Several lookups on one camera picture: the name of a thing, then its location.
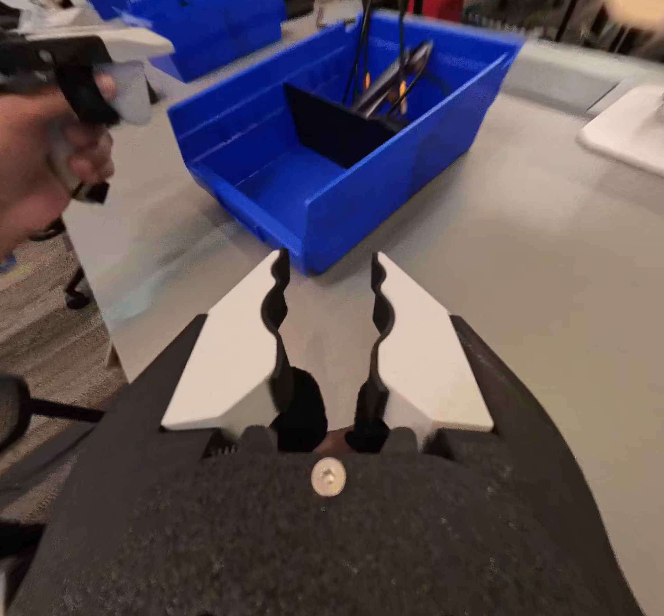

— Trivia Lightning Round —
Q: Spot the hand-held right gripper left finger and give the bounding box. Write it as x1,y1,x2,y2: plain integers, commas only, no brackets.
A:
161,248,295,435

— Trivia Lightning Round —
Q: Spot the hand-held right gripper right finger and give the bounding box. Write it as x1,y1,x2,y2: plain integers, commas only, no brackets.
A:
363,251,495,443

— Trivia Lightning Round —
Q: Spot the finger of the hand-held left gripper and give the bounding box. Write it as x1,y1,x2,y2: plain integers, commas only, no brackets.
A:
98,27,175,63

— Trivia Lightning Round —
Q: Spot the grey desk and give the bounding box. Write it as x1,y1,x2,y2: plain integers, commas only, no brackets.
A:
62,0,664,616

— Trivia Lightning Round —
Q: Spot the person's left hand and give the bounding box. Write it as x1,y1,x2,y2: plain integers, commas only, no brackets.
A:
0,73,117,261

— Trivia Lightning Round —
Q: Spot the black bin divider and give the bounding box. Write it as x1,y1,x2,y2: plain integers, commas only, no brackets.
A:
284,84,411,169

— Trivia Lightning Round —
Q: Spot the white stand with black board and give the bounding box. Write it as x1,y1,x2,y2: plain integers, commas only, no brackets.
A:
577,0,664,179

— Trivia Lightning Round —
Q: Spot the red storage bin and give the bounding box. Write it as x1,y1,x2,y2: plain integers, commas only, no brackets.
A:
409,0,466,23

